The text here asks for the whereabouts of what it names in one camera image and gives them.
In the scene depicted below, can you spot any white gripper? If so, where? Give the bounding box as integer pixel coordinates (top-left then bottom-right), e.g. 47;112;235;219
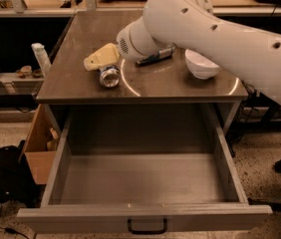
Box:
83;16;176;73

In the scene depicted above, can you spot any blue pepsi can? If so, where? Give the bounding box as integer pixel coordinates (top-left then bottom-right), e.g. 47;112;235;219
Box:
99;65;120;88

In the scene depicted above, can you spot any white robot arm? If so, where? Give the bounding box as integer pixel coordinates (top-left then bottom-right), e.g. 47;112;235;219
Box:
84;0;281;106

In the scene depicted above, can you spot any blue slim energy drink can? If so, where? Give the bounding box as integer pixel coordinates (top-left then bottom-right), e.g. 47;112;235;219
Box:
137;46;175;66

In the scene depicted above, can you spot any grey open top drawer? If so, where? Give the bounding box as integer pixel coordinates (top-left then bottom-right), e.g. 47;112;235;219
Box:
17;104;271;234

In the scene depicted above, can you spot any grey metal cabinet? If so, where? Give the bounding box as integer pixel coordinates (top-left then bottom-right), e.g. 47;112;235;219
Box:
37;10;247;127

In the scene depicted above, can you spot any white plastic bottle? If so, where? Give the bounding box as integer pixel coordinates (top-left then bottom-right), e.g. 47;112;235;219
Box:
31;43;51;77

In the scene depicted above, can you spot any white ceramic bowl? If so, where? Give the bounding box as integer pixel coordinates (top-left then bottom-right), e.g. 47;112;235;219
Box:
185;50;220;80

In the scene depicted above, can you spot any brown cardboard box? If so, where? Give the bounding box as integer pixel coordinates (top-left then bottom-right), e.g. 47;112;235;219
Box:
23;105;61;185

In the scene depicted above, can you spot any black backpack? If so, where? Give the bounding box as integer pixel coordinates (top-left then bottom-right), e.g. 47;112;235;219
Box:
0;140;40;208

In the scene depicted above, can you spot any black drawer handle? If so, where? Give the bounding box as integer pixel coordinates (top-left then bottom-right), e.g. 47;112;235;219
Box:
127;218;168;235

